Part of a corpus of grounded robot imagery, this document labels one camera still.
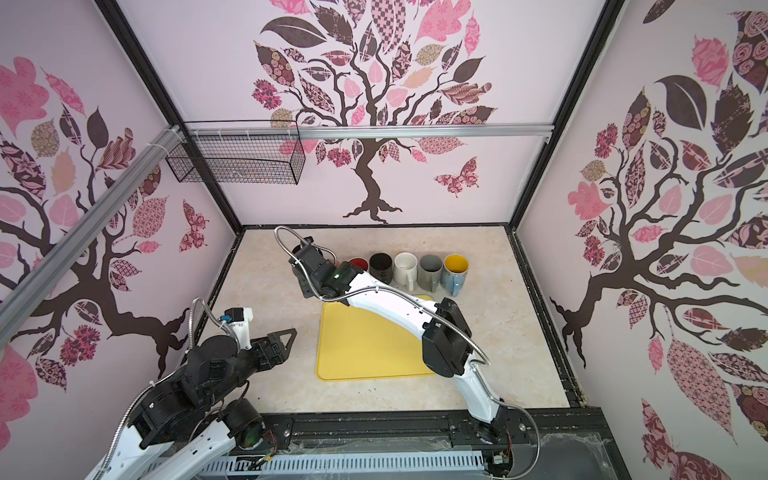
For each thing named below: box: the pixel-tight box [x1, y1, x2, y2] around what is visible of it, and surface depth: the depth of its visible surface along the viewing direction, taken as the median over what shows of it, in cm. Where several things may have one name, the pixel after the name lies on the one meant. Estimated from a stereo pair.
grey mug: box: [417, 254, 443, 293], surface depth 97 cm
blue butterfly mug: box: [440, 254, 470, 297], surface depth 97 cm
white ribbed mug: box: [393, 251, 418, 292], surface depth 100 cm
